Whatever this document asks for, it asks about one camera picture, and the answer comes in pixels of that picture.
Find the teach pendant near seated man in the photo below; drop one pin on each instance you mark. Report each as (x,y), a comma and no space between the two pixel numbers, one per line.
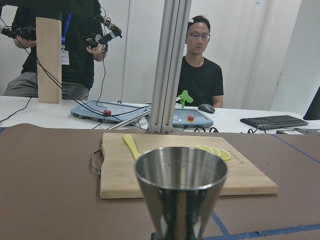
(189,117)

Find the black keyboard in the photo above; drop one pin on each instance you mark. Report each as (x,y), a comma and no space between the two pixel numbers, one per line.
(273,122)

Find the bamboo cutting board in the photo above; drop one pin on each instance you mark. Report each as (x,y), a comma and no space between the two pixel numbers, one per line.
(118,179)

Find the black monitor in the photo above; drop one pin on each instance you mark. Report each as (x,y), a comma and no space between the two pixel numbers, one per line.
(313,112)

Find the steel jigger measuring cup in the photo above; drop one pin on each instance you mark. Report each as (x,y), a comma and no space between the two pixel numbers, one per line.
(180,210)

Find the lemon slice nearest knife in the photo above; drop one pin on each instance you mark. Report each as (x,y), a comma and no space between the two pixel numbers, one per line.
(199,147)

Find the seated man in black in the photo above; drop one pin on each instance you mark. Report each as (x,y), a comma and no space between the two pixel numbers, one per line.
(199,76)

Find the aluminium frame post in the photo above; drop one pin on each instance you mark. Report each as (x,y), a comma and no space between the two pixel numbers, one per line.
(170,54)

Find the yellow plastic knife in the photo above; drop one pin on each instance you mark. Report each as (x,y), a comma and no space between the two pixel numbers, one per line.
(131,144)

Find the teach pendant near operator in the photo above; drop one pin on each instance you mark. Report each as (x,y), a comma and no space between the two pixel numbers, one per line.
(106,112)

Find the standing operator in black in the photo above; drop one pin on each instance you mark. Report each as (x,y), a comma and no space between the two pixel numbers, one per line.
(62,40)

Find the lemon slice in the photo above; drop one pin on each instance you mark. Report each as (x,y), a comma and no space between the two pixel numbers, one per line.
(212,150)
(224,155)
(219,152)

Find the wooden plank post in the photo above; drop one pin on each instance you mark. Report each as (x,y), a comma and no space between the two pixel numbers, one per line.
(49,69)

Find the black computer mouse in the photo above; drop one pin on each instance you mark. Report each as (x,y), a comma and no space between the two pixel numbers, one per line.
(205,107)

